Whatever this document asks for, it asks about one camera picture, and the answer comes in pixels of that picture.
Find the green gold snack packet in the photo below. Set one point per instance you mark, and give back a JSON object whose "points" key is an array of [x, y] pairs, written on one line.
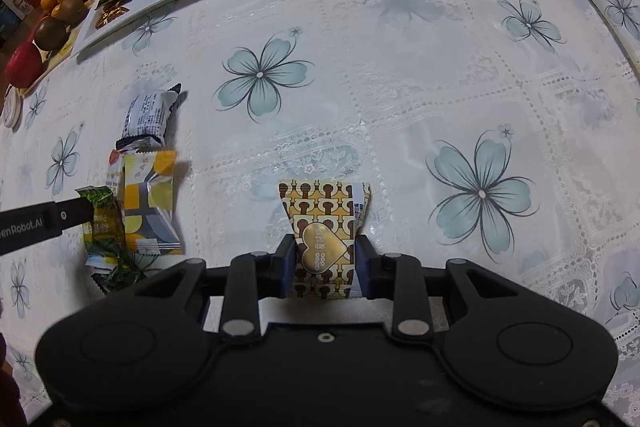
{"points": [[104, 227]]}

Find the black white snack packet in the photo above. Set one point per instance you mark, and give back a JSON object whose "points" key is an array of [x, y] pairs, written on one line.
{"points": [[147, 117]]}

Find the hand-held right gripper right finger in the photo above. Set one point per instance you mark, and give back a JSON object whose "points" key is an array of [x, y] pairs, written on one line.
{"points": [[357, 272]]}

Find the brown chocolate packet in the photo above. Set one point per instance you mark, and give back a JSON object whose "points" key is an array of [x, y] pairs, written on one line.
{"points": [[111, 14]]}

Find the brown kiwi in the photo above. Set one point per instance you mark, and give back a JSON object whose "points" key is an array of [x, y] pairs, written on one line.
{"points": [[75, 10], [52, 33]]}

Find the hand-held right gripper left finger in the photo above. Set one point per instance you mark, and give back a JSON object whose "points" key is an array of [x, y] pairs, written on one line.
{"points": [[289, 272]]}

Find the white floral tablecloth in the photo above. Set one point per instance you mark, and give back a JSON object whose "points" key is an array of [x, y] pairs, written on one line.
{"points": [[400, 82]]}

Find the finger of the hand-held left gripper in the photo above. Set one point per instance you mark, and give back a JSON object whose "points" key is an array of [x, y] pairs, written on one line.
{"points": [[75, 213]]}

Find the yellow silver snack packet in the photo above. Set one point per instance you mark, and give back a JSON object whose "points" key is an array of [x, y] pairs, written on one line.
{"points": [[147, 207]]}

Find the wooden cutting board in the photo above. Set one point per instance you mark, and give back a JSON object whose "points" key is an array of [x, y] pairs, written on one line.
{"points": [[56, 56]]}

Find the small white round dish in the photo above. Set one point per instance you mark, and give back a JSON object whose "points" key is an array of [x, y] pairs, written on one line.
{"points": [[10, 109]]}

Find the brown patterned snack packet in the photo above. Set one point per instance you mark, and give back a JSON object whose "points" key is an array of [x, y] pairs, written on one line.
{"points": [[325, 217]]}

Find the red apple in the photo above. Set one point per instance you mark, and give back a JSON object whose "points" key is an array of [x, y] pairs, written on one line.
{"points": [[22, 67]]}

